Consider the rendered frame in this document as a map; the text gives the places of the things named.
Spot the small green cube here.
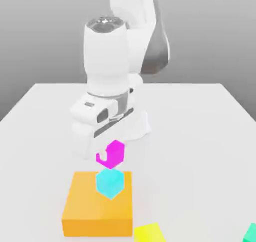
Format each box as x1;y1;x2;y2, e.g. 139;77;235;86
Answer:
242;223;256;242

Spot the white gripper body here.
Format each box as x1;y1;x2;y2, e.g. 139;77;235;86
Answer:
71;107;135;160

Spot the large orange box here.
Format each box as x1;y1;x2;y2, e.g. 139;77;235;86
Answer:
61;171;133;238

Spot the small cyan cube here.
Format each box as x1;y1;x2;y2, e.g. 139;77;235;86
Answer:
95;168;125;201

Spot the small yellow cube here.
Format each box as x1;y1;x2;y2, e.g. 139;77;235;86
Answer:
133;222;167;242

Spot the small magenta cube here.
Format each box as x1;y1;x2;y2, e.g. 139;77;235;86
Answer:
95;139;125;170

